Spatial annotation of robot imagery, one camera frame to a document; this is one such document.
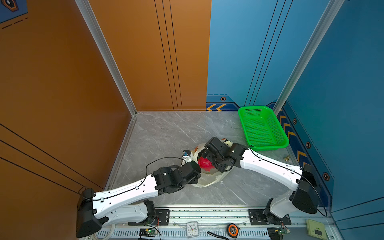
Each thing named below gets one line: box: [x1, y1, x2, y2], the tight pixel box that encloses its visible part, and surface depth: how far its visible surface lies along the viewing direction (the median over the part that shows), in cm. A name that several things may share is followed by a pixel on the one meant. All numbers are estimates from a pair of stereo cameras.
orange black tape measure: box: [227, 223, 240, 238], surface depth 69 cm
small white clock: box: [186, 221, 199, 239], surface depth 70 cm
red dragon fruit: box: [198, 156, 215, 172], surface depth 76 cm
